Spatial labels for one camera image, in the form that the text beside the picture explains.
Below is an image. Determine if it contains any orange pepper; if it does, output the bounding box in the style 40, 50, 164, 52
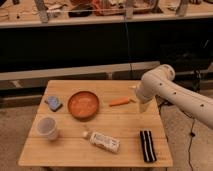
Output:
109, 97, 135, 107

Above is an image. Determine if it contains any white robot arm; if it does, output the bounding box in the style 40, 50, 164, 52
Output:
134, 64, 213, 130

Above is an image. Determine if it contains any black white striped cloth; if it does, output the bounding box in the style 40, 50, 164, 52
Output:
140, 130, 157, 163

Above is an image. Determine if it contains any white plastic bottle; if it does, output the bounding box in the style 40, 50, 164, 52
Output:
82, 131, 120, 153

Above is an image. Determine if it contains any wooden table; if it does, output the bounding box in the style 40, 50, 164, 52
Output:
19, 80, 173, 168

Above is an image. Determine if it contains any blue sponge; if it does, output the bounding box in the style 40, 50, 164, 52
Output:
45, 96, 63, 112

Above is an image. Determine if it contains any white plastic cup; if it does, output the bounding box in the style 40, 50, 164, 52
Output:
36, 117, 59, 141

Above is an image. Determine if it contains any cluttered background shelf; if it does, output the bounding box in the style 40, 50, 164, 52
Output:
0, 0, 213, 29

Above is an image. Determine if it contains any black cable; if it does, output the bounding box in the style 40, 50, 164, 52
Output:
181, 111, 198, 171

